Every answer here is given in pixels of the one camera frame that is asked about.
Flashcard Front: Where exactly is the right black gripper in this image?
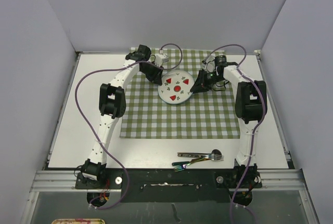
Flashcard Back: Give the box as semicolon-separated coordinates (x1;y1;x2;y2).
190;69;223;94

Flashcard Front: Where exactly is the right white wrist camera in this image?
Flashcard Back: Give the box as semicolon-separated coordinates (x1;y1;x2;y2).
201;57;215;72

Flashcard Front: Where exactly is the white plate with strawberries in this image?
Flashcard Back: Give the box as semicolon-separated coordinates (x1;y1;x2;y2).
158;70;195;104

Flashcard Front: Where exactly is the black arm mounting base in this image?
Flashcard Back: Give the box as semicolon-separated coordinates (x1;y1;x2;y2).
75;166;262;206

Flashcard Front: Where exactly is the green white checkered tablecloth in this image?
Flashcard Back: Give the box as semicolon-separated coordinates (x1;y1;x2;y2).
119;46;240;139

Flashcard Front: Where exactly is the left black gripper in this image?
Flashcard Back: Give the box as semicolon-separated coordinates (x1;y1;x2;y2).
140;61;163;85

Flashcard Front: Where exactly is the yellow rimmed tray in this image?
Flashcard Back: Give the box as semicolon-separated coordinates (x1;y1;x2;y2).
52;218;105;224

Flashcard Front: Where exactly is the iridescent rainbow fork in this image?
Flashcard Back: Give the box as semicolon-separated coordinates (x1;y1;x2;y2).
172;158;209;172

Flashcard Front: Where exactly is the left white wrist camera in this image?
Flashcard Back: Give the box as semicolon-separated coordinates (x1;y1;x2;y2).
153;50;169;66

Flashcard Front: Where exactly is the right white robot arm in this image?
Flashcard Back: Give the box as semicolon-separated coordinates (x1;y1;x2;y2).
190;55;267;187

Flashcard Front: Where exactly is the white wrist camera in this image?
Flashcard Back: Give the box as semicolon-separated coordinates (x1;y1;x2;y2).
153;50;169;66
201;57;215;72

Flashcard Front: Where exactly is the silver fork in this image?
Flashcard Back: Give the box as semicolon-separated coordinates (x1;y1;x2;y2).
177;149;224;161

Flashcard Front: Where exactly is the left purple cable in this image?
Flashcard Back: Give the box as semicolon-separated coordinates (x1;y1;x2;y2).
74;43;183;210

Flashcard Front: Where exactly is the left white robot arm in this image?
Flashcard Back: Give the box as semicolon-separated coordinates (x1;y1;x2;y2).
80;45;168;188

